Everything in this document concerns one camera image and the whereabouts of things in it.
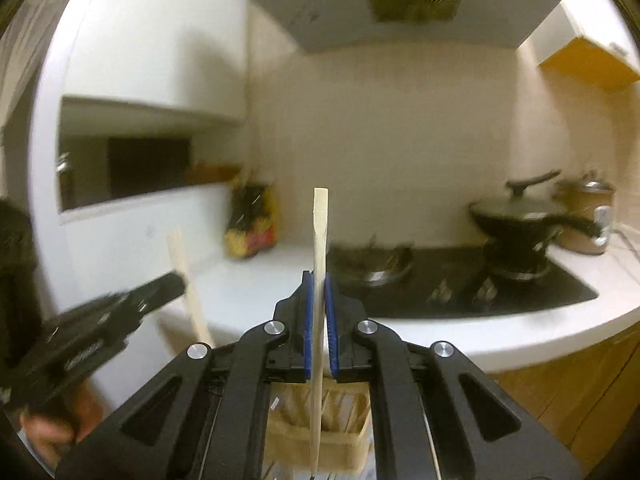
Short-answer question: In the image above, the orange wall cabinet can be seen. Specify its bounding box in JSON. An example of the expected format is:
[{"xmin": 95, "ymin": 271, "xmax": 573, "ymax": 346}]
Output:
[{"xmin": 528, "ymin": 3, "xmax": 639, "ymax": 90}]

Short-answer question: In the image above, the large sauce bottle red label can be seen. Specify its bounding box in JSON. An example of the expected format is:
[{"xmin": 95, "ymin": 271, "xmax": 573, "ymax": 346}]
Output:
[{"xmin": 246, "ymin": 182, "xmax": 279, "ymax": 254}]

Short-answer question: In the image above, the black wok with lid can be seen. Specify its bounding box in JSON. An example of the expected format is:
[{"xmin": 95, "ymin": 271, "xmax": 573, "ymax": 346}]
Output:
[{"xmin": 469, "ymin": 170, "xmax": 605, "ymax": 250}]

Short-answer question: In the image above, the grey range hood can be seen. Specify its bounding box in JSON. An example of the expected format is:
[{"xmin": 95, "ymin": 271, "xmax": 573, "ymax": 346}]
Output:
[{"xmin": 231, "ymin": 0, "xmax": 573, "ymax": 54}]

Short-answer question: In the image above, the white upper cabinet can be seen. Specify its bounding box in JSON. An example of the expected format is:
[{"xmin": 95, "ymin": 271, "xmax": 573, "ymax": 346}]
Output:
[{"xmin": 64, "ymin": 0, "xmax": 247, "ymax": 122}]

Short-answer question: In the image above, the brown rice cooker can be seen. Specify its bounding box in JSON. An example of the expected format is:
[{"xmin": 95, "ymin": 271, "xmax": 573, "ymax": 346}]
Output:
[{"xmin": 552, "ymin": 169, "xmax": 615, "ymax": 256}]

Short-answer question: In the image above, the small bottle on shelf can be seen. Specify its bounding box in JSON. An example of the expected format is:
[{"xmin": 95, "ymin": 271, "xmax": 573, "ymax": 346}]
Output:
[{"xmin": 56, "ymin": 153, "xmax": 74, "ymax": 210}]

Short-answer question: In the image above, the black gas stove top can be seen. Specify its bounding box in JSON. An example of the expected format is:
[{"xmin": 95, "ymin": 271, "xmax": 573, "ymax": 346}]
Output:
[{"xmin": 326, "ymin": 245, "xmax": 598, "ymax": 320}]

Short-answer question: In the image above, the wooden chopstick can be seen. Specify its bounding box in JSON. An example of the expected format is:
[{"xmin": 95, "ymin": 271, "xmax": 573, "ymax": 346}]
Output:
[
  {"xmin": 309, "ymin": 188, "xmax": 329, "ymax": 479},
  {"xmin": 167, "ymin": 228, "xmax": 216, "ymax": 348}
]

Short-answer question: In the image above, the dark soy sauce bottle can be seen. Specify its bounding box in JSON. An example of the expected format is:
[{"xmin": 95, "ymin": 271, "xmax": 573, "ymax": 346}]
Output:
[{"xmin": 224, "ymin": 177, "xmax": 255, "ymax": 259}]

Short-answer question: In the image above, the beige plastic utensil basket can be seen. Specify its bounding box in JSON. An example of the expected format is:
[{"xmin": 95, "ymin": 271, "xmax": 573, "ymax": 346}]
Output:
[{"xmin": 264, "ymin": 378, "xmax": 373, "ymax": 476}]

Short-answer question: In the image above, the person's left hand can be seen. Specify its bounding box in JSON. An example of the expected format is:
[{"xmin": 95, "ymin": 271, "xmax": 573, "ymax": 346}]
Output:
[{"xmin": 20, "ymin": 382, "xmax": 104, "ymax": 469}]

